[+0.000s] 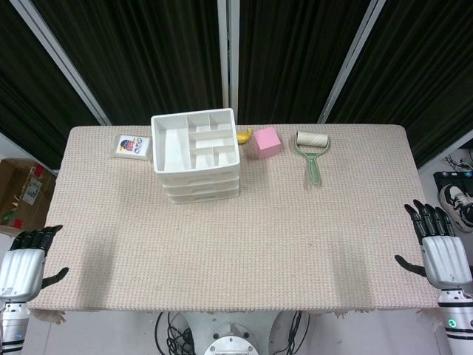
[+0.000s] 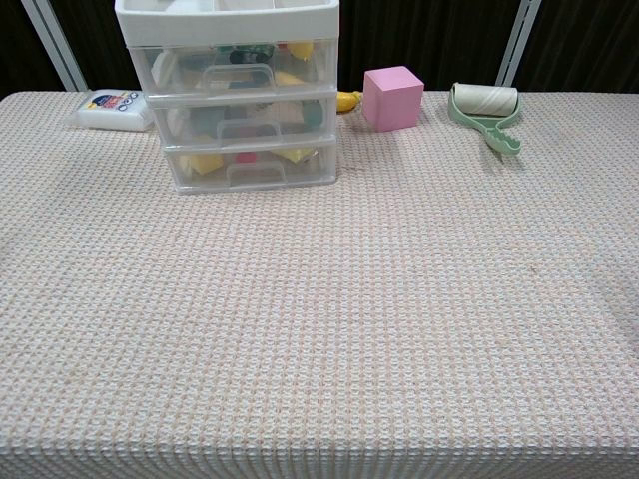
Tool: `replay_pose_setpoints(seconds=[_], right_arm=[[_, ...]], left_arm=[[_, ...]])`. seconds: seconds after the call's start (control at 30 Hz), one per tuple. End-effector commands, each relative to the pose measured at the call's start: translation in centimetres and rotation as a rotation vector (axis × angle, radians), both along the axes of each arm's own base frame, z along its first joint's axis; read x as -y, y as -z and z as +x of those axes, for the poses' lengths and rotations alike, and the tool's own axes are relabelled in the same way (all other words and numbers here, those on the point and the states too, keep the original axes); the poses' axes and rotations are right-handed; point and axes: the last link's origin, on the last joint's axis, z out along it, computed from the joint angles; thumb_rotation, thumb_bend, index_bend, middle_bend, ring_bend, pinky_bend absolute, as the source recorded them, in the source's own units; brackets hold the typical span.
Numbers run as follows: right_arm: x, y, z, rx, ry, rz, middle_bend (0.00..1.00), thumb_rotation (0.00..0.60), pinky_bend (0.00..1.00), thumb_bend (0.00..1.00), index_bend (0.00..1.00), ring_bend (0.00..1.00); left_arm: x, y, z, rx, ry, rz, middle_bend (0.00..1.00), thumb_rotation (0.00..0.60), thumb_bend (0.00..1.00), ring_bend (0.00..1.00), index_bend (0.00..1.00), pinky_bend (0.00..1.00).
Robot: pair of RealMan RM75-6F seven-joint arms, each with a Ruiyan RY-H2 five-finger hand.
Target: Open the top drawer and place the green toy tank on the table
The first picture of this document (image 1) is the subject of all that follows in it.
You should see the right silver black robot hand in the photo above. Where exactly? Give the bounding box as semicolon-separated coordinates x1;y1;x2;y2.
394;199;473;291

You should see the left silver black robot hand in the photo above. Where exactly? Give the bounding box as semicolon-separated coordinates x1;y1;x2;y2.
0;224;70;302

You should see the clear plastic drawer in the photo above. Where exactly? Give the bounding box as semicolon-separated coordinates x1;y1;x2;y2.
158;169;241;185
169;191;239;205
163;181;240;195

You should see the grey robot base column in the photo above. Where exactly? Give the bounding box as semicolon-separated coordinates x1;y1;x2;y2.
183;311;282;355

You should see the white plastic drawer cabinet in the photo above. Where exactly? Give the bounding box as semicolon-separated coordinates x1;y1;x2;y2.
150;107;242;205

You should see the black and white sneaker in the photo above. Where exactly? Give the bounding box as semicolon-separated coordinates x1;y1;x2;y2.
438;183;473;233

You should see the brown cardboard box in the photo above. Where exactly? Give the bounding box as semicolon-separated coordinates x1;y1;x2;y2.
0;158;58;232

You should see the black electronic device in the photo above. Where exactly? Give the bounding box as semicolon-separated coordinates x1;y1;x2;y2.
432;169;473;193

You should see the small card box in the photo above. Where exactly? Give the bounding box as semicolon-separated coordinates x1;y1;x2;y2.
110;133;153;161

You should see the green lint roller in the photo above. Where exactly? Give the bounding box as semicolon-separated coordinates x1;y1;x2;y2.
293;130;330;186

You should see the black curtain panel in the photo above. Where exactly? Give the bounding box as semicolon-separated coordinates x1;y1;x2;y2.
237;0;371;125
0;0;101;169
31;0;229;126
326;0;473;168

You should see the beige waffle-weave tablecloth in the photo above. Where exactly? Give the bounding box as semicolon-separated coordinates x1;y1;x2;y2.
27;124;440;323

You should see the pink cube block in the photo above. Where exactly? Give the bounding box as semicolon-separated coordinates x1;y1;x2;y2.
252;126;282;160

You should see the black cable bundle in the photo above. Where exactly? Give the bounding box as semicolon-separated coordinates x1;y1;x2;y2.
271;311;312;355
154;311;197;355

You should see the grey metal frame post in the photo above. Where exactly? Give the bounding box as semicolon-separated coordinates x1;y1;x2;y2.
316;0;389;124
217;0;240;125
7;0;112;126

